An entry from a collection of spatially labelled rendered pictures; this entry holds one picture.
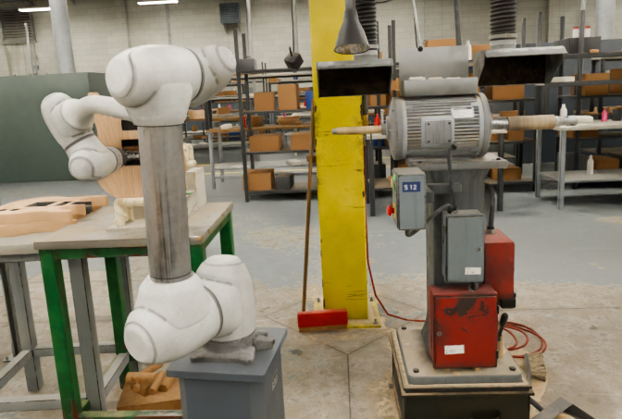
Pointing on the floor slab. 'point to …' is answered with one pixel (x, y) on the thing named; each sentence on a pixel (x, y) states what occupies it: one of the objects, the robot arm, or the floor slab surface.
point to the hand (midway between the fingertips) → (134, 152)
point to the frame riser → (459, 400)
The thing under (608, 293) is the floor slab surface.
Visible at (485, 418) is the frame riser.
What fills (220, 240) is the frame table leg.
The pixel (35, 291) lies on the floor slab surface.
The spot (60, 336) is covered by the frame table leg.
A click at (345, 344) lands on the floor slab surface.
